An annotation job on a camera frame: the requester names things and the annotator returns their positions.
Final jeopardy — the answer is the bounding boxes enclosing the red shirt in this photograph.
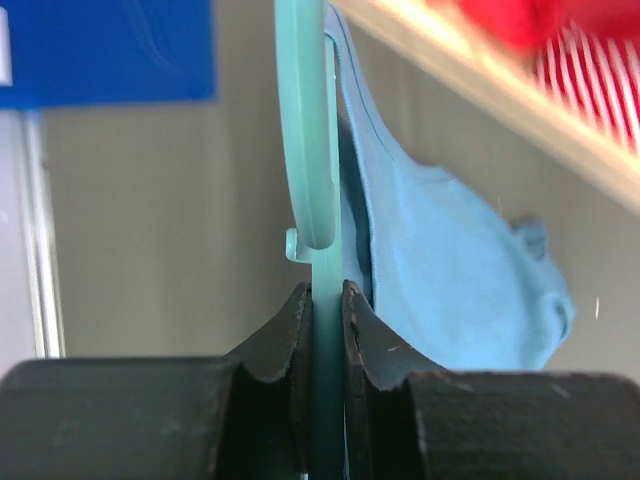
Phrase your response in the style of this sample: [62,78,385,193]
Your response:
[458,0,639,51]

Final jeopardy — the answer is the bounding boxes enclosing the blue tank top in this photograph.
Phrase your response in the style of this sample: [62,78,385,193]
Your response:
[325,7,575,370]

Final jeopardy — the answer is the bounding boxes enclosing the teal plastic hanger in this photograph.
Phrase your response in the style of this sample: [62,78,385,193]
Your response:
[274,0,345,479]

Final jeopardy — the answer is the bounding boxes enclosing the red white striped tank top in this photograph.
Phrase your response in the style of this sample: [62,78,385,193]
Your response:
[532,22,639,154]

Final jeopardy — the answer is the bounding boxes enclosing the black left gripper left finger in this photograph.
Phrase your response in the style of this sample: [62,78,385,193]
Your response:
[219,283,313,479]

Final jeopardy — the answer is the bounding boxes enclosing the blue plastic folder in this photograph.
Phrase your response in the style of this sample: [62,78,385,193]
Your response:
[1,1,217,109]

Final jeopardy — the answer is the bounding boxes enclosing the wooden clothes rack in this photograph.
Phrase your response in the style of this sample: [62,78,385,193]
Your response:
[336,1,639,212]

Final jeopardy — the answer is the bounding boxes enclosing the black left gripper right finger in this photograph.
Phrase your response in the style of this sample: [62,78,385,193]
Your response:
[341,280,441,479]

